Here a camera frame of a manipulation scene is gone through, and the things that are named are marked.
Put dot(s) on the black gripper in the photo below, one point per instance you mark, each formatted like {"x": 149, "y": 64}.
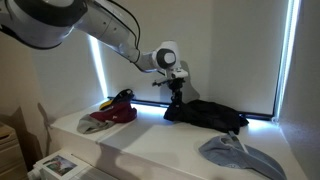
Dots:
{"x": 176, "y": 86}

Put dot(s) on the black cloth garment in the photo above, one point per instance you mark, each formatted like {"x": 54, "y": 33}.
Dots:
{"x": 206, "y": 115}

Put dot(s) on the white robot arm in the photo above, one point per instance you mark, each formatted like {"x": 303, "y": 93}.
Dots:
{"x": 100, "y": 23}

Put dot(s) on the yellow and black cap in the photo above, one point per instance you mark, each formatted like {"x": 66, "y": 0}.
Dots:
{"x": 118, "y": 96}

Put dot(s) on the maroon baseball cap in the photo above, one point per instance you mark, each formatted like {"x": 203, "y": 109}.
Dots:
{"x": 116, "y": 113}

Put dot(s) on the light blue denim hat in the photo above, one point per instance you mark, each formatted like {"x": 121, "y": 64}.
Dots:
{"x": 233, "y": 155}

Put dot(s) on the grey knit beanie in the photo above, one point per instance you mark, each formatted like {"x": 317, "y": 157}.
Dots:
{"x": 90, "y": 125}

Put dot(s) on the colour photo print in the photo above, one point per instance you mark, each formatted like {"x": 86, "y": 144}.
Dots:
{"x": 60, "y": 165}

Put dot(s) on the light wooden drawer cabinet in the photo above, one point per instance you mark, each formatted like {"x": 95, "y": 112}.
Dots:
{"x": 10, "y": 153}

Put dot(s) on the black wall base rail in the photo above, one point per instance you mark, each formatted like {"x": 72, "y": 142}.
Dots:
{"x": 256, "y": 116}

